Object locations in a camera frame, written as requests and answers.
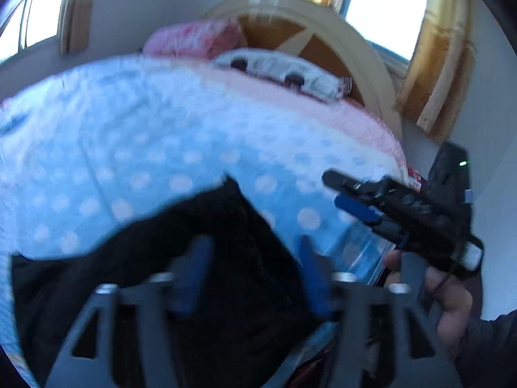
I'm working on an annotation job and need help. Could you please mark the yellow curtain by headboard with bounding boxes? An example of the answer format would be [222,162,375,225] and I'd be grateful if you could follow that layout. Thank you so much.
[396,0,476,144]

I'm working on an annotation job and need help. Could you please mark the dark sleeve forearm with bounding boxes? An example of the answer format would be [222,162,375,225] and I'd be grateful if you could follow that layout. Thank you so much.
[455,311,517,387]

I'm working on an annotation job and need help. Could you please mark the person's right hand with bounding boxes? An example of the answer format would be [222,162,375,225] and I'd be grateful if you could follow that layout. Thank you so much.
[382,249,473,350]

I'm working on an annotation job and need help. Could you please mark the white pillow with dark dots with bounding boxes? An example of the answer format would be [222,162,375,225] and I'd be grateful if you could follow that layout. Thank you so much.
[213,47,353,103]

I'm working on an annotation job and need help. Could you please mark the cream and brown headboard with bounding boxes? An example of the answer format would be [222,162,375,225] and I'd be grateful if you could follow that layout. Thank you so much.
[203,0,403,140]

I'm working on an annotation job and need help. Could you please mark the pink and blue bedspread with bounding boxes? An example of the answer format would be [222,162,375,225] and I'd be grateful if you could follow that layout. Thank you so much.
[1,55,408,386]

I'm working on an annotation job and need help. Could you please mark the pink floral folded blanket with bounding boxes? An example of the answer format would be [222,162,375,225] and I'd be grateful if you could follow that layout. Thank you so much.
[143,17,247,59]

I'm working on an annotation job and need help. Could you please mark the window with white frame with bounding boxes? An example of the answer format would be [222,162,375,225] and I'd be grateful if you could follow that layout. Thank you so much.
[1,0,62,62]

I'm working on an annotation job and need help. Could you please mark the black pants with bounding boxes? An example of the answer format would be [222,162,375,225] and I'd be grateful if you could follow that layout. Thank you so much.
[11,179,321,387]

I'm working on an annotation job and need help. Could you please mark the right beige curtain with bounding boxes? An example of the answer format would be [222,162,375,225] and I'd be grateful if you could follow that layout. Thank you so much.
[58,0,93,55]

